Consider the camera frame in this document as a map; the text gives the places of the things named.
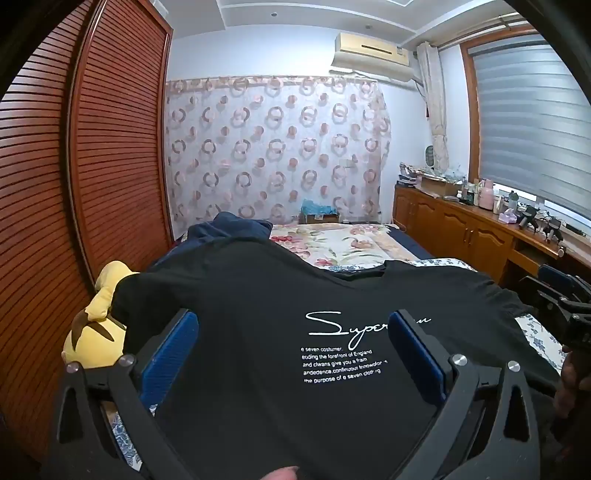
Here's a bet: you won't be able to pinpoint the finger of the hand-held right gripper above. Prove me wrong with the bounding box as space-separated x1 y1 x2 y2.
539 265 577 296

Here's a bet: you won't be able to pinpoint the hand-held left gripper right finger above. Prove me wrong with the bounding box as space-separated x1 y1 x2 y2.
388 309 543 480

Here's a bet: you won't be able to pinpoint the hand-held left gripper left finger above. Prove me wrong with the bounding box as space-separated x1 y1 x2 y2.
44 308 201 480

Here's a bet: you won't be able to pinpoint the black printed t-shirt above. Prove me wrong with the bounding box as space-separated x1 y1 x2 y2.
111 237 561 480

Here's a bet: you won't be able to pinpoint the navy folded clothes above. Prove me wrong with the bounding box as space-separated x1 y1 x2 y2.
175 211 274 252

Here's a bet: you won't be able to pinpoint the person's right hand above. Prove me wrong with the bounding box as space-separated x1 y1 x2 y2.
556 346 591 416

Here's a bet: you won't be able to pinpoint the yellow plush toy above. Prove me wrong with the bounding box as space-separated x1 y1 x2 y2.
62 261 139 370

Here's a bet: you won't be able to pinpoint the wooden cabinet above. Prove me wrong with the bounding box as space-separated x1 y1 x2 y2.
392 182 591 287

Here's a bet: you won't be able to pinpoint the navy bed sheet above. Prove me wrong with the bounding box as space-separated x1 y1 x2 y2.
385 224 437 261

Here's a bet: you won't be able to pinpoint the floral bed blanket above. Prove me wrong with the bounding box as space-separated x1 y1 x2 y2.
99 222 561 474

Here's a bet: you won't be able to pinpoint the cardboard box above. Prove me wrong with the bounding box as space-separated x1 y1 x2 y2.
420 175 462 197

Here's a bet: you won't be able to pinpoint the grey window blind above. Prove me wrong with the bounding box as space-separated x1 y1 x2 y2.
471 34 591 208

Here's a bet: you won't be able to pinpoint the blue cloth bundle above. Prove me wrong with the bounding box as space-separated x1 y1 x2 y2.
299 199 341 224

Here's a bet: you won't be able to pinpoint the beige tied curtain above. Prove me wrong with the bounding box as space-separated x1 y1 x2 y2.
416 41 451 174

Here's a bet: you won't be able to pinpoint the wooden louvered wardrobe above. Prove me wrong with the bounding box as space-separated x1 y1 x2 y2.
0 0 175 480

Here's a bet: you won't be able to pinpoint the circle-patterned sheer curtain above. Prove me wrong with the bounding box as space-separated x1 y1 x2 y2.
165 76 392 227

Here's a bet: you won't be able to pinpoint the white air conditioner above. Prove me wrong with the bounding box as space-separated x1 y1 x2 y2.
330 31 416 83

